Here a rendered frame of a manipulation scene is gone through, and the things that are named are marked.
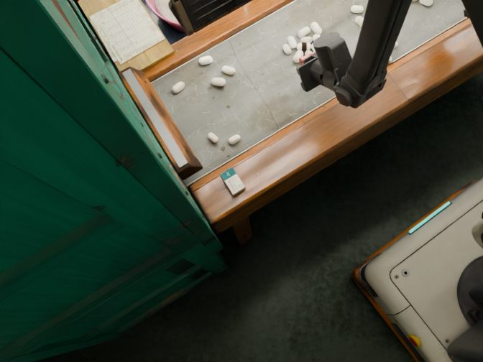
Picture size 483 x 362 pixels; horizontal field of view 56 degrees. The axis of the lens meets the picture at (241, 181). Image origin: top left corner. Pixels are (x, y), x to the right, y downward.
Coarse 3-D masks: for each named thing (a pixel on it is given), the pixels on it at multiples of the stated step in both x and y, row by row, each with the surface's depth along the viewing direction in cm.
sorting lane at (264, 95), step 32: (320, 0) 125; (352, 0) 124; (448, 0) 123; (256, 32) 123; (288, 32) 123; (352, 32) 122; (416, 32) 121; (192, 64) 121; (224, 64) 121; (256, 64) 121; (288, 64) 120; (160, 96) 119; (192, 96) 119; (224, 96) 119; (256, 96) 118; (288, 96) 118; (320, 96) 117; (192, 128) 117; (224, 128) 116; (256, 128) 116; (224, 160) 114
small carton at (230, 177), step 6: (222, 174) 108; (228, 174) 108; (234, 174) 108; (228, 180) 108; (234, 180) 108; (240, 180) 108; (228, 186) 108; (234, 186) 108; (240, 186) 108; (234, 192) 107
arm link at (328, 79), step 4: (324, 72) 99; (328, 72) 97; (332, 72) 94; (324, 76) 98; (328, 76) 97; (332, 76) 96; (324, 80) 99; (328, 80) 97; (332, 80) 96; (336, 80) 95; (324, 84) 100; (328, 84) 97; (332, 84) 96; (328, 88) 99; (332, 88) 97
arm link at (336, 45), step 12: (324, 36) 94; (336, 36) 92; (324, 48) 91; (336, 48) 90; (324, 60) 93; (336, 60) 91; (348, 60) 92; (336, 72) 92; (336, 84) 94; (336, 96) 95; (348, 96) 90
